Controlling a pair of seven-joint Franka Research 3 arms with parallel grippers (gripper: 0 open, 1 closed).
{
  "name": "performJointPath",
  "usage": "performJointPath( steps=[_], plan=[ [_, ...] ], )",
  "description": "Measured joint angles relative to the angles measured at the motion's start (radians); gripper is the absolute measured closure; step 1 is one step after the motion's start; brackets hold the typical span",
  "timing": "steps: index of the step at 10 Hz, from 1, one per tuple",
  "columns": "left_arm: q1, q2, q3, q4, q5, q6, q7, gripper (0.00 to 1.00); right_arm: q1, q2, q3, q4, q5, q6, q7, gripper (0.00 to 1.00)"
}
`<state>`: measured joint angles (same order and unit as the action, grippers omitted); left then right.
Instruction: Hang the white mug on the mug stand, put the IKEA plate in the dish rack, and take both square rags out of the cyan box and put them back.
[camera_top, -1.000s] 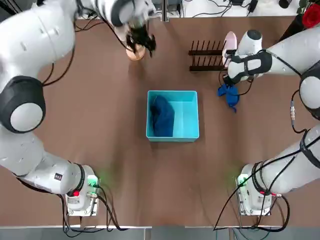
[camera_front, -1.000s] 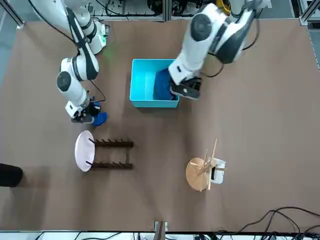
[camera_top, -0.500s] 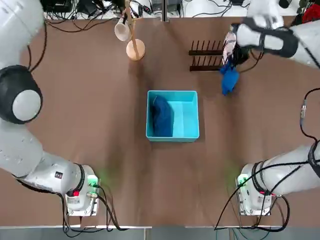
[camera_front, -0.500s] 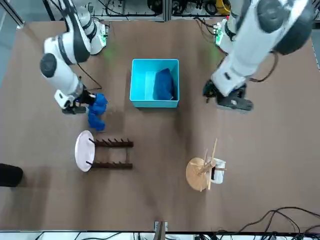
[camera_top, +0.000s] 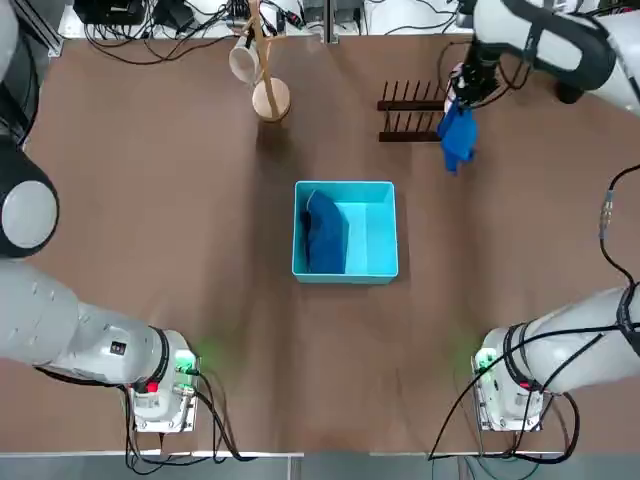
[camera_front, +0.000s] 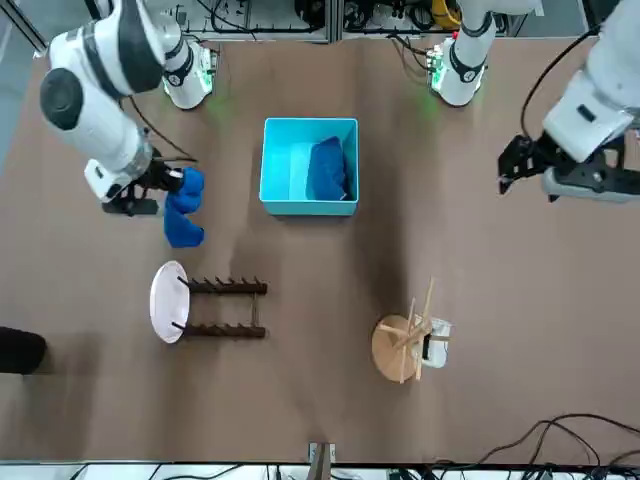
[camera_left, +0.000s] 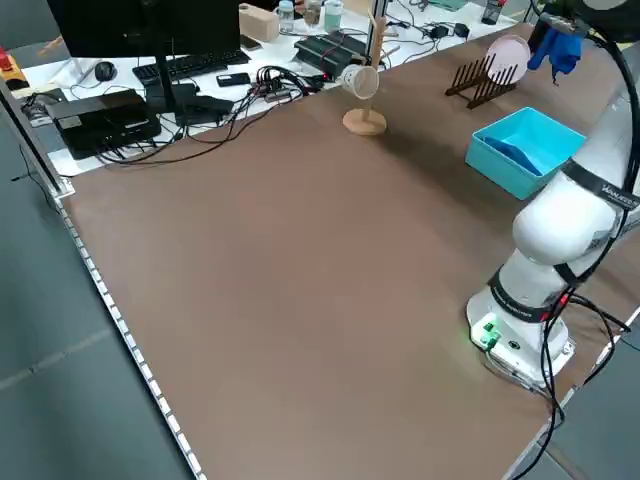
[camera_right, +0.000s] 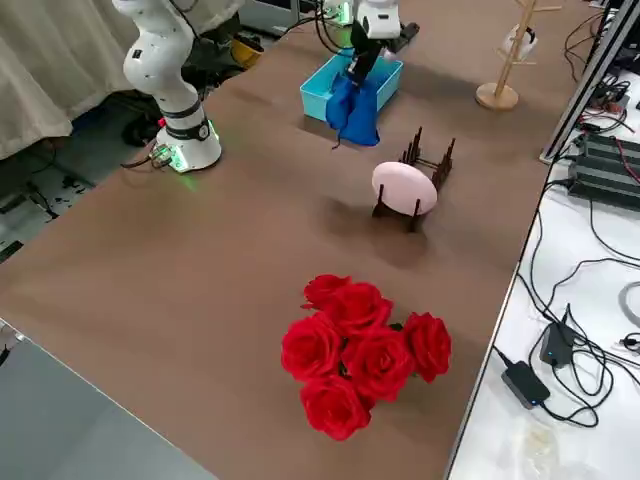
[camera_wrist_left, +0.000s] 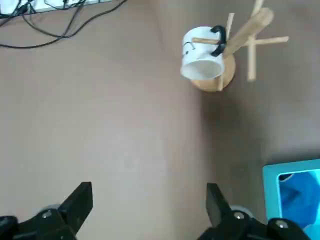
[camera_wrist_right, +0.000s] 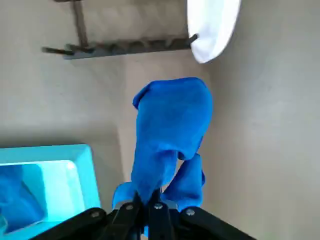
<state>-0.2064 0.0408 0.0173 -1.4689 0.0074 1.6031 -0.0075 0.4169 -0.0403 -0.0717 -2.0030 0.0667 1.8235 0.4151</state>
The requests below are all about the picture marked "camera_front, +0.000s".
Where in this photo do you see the yellow black equipment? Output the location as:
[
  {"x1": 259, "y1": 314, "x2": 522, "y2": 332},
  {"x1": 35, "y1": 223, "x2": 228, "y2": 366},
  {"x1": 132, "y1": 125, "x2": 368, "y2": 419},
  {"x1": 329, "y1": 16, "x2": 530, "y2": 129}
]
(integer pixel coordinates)
[{"x1": 430, "y1": 0, "x2": 462, "y2": 27}]

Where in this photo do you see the white round plate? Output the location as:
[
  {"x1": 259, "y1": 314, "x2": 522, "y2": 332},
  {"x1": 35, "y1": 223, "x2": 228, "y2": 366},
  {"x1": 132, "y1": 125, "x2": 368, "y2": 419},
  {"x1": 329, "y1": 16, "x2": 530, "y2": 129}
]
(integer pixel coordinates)
[{"x1": 149, "y1": 259, "x2": 192, "y2": 345}]

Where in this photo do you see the white mug black handle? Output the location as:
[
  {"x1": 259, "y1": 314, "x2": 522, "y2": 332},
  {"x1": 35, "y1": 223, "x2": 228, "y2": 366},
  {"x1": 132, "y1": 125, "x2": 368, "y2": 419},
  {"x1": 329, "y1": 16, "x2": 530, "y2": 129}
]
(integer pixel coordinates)
[{"x1": 421, "y1": 317, "x2": 454, "y2": 370}]

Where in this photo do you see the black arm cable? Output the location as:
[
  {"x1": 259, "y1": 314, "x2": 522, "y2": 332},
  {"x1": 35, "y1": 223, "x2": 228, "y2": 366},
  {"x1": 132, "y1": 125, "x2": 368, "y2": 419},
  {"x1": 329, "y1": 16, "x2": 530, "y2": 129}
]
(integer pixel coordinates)
[
  {"x1": 521, "y1": 32, "x2": 601, "y2": 147},
  {"x1": 119, "y1": 97, "x2": 199, "y2": 165}
]

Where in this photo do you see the aluminium frame post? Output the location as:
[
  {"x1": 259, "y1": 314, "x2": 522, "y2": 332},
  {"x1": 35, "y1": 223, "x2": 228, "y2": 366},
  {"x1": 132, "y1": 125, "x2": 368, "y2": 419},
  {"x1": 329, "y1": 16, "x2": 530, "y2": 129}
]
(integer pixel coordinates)
[{"x1": 0, "y1": 0, "x2": 51, "y2": 59}]

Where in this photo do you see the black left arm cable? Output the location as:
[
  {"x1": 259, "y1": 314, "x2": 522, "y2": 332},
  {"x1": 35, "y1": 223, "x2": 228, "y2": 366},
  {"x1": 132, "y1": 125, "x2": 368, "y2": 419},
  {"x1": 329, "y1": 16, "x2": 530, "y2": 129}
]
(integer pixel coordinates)
[{"x1": 521, "y1": 32, "x2": 601, "y2": 147}]

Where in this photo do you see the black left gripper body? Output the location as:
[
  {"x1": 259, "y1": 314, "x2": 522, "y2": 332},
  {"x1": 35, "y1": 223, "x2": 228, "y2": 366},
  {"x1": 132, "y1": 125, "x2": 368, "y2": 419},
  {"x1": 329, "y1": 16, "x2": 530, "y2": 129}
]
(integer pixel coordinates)
[{"x1": 535, "y1": 140, "x2": 629, "y2": 191}]

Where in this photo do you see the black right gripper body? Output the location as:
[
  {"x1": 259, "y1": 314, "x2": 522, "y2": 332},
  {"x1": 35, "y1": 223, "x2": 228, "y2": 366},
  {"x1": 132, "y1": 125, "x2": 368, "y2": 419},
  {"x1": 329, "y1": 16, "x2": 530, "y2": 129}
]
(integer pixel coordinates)
[{"x1": 142, "y1": 158, "x2": 185, "y2": 195}]

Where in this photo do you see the blue square rag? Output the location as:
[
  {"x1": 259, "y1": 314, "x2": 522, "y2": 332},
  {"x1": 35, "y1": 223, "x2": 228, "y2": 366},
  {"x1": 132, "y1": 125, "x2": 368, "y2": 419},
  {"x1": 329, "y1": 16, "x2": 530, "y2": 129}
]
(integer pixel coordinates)
[
  {"x1": 163, "y1": 167, "x2": 207, "y2": 249},
  {"x1": 305, "y1": 136, "x2": 351, "y2": 202}
]

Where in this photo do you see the dark wooden dish rack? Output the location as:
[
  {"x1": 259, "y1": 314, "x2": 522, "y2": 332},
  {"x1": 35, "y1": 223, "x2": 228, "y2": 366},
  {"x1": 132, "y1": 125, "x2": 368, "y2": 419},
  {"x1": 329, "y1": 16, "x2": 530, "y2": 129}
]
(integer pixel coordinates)
[{"x1": 184, "y1": 274, "x2": 269, "y2": 341}]

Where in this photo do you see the black table cable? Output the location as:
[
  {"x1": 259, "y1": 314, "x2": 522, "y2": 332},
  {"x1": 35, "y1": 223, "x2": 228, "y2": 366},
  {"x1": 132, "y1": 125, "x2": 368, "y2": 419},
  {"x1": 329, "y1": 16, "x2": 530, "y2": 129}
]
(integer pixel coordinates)
[
  {"x1": 519, "y1": 419, "x2": 640, "y2": 469},
  {"x1": 474, "y1": 412, "x2": 640, "y2": 467}
]

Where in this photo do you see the wooden mug stand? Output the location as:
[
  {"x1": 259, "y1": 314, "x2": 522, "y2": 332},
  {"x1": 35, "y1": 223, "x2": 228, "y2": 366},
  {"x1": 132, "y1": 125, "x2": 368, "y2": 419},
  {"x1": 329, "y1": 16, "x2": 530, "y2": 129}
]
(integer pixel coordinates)
[{"x1": 370, "y1": 275, "x2": 451, "y2": 385}]

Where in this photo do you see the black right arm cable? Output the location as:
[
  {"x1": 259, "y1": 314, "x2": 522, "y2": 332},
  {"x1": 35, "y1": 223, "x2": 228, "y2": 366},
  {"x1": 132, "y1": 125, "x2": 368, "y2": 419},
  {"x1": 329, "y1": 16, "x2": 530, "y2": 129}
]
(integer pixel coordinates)
[{"x1": 119, "y1": 97, "x2": 199, "y2": 165}]

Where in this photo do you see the black cylindrical vase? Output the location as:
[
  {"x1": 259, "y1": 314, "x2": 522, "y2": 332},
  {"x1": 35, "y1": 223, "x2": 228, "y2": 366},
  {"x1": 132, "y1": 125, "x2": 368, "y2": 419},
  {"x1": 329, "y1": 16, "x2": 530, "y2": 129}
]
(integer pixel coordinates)
[{"x1": 0, "y1": 327, "x2": 48, "y2": 375}]

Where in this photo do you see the cyan plastic box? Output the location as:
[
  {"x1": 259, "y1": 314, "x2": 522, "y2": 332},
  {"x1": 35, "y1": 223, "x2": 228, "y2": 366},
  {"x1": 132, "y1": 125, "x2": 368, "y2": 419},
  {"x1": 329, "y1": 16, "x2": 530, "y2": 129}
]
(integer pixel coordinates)
[{"x1": 258, "y1": 117, "x2": 360, "y2": 218}]

